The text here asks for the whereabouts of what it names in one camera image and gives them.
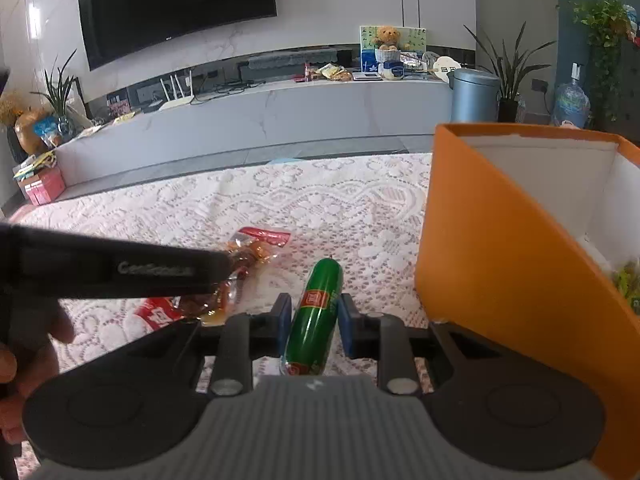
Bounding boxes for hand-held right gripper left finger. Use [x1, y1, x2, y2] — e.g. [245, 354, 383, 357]
[132, 292, 293, 397]

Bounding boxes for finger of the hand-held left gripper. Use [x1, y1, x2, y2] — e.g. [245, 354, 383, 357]
[10, 224, 236, 302]

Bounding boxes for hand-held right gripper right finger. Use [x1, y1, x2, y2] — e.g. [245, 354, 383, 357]
[338, 292, 501, 396]

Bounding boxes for green sausage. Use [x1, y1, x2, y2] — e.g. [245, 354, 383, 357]
[279, 258, 344, 378]

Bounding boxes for clear packet with red ends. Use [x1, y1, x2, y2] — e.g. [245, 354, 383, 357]
[134, 226, 292, 332]

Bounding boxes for orange cardboard box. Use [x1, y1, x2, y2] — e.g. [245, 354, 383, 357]
[414, 122, 640, 480]

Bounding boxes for green yellow snack packet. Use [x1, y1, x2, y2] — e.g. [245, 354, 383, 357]
[611, 259, 640, 317]

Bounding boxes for person's left hand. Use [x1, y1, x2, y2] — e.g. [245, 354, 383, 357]
[0, 297, 76, 446]

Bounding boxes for pink boxes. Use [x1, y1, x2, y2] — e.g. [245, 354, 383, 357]
[15, 152, 67, 206]

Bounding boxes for pink lace tablecloth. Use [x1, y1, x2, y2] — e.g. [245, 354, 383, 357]
[0, 152, 436, 480]

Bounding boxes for orange gourd vase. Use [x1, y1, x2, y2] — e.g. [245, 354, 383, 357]
[14, 109, 63, 156]

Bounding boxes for dried flower bunch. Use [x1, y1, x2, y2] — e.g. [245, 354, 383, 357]
[0, 91, 26, 126]

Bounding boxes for white router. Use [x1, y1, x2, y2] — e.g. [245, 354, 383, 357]
[157, 74, 196, 111]

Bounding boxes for green plant in glass vase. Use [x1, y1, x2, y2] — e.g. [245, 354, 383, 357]
[30, 49, 81, 133]

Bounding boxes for white marble tv cabinet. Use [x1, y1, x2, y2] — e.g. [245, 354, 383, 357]
[52, 77, 453, 186]

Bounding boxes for pile of snack packets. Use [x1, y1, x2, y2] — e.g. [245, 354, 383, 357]
[302, 62, 353, 82]

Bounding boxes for grey blue trash can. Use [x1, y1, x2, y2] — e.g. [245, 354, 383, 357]
[446, 67, 501, 123]

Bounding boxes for potted plant with long leaves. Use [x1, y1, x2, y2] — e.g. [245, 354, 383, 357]
[462, 22, 551, 123]

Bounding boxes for brown teddy bear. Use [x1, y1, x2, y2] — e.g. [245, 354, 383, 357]
[372, 26, 402, 51]

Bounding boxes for green white picture board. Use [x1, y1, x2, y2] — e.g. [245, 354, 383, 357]
[359, 25, 427, 73]

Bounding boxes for blue water jug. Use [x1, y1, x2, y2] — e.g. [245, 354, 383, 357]
[552, 62, 592, 129]

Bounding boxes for green vine plant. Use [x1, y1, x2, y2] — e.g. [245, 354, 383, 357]
[570, 0, 640, 126]

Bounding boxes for black wall television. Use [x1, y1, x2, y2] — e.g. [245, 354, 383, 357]
[76, 0, 278, 72]

